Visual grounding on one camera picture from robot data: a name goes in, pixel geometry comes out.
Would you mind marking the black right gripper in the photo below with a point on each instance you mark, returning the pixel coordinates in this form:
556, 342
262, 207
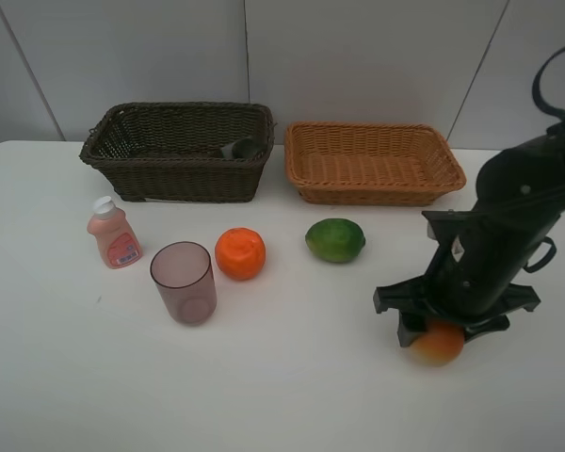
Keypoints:
417, 304

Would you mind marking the red yellow peach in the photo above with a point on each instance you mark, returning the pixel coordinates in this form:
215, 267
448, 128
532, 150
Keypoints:
441, 344

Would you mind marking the green lime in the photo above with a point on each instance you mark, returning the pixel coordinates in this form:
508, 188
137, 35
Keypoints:
335, 240

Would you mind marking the orange tangerine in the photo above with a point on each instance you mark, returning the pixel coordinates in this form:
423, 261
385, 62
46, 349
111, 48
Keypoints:
240, 254

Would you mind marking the translucent purple plastic cup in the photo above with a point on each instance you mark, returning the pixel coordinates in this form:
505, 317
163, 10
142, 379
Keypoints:
183, 275

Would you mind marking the pink bottle white cap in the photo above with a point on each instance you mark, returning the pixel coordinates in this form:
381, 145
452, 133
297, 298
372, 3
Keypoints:
116, 241

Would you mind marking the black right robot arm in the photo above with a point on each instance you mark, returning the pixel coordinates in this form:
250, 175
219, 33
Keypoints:
469, 281

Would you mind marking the light orange wicker basket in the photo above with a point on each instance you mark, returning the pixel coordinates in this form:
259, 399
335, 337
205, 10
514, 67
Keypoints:
350, 163

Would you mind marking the grey green object in basket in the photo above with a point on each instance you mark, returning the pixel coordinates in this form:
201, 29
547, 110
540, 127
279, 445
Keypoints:
243, 148

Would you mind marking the dark brown wicker basket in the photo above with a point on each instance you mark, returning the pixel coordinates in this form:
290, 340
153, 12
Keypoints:
170, 151

